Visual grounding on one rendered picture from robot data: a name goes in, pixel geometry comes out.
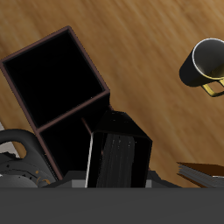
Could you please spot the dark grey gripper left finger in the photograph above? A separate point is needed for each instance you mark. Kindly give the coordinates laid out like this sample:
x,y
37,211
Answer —
x,y
67,181

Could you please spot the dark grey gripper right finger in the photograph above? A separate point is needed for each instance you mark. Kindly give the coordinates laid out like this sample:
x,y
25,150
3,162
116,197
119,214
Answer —
x,y
159,181

